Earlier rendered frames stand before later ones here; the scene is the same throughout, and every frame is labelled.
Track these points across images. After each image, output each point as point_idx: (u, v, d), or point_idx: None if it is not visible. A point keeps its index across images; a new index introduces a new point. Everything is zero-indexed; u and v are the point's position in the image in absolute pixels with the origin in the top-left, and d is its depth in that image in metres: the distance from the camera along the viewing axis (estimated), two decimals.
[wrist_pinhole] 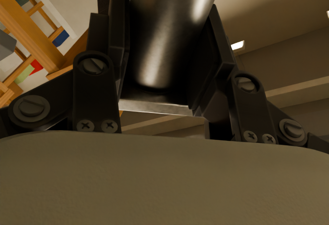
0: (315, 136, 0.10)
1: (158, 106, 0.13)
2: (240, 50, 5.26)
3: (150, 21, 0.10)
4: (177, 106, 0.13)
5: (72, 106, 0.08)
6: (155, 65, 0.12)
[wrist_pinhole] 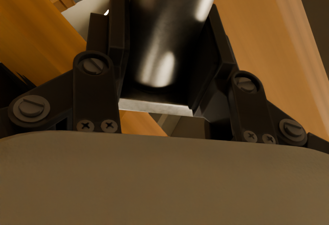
0: (315, 136, 0.10)
1: (158, 105, 0.13)
2: None
3: (150, 20, 0.10)
4: (177, 106, 0.13)
5: (72, 106, 0.08)
6: (155, 64, 0.12)
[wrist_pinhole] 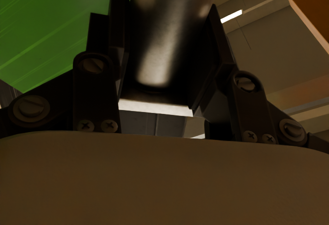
0: (315, 136, 0.10)
1: (158, 105, 0.13)
2: None
3: (150, 19, 0.10)
4: (177, 106, 0.13)
5: (72, 106, 0.08)
6: (155, 64, 0.12)
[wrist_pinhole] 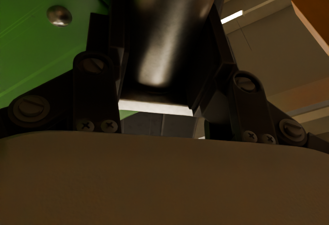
0: (315, 136, 0.10)
1: (158, 105, 0.13)
2: None
3: (150, 20, 0.10)
4: (177, 105, 0.13)
5: (72, 106, 0.08)
6: (155, 64, 0.12)
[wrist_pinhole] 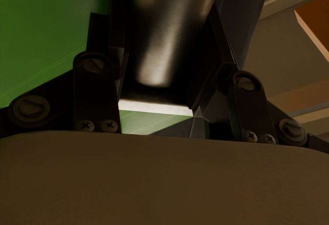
0: (315, 136, 0.10)
1: (158, 105, 0.13)
2: None
3: (150, 20, 0.10)
4: (177, 106, 0.13)
5: (72, 106, 0.08)
6: (155, 64, 0.12)
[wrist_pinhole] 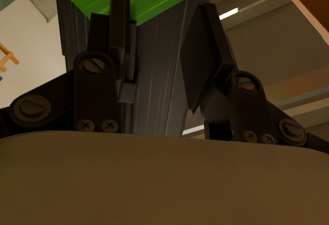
0: (315, 136, 0.10)
1: None
2: None
3: None
4: None
5: (73, 106, 0.08)
6: None
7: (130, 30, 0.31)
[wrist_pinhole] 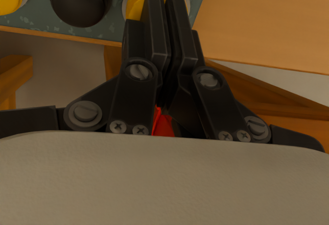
0: (277, 127, 0.10)
1: None
2: None
3: None
4: None
5: (111, 106, 0.09)
6: None
7: None
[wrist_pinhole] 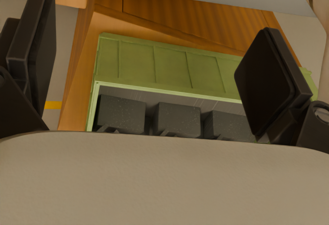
0: None
1: None
2: None
3: None
4: None
5: None
6: None
7: None
